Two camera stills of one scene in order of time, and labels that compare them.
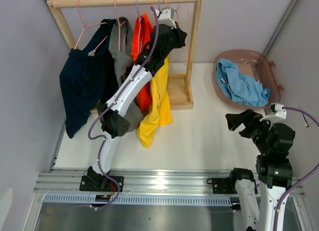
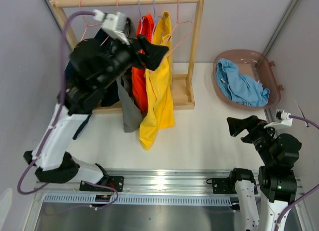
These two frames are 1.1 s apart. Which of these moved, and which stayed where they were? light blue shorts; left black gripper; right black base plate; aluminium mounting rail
Moved: left black gripper
Stayed: aluminium mounting rail; light blue shorts; right black base plate
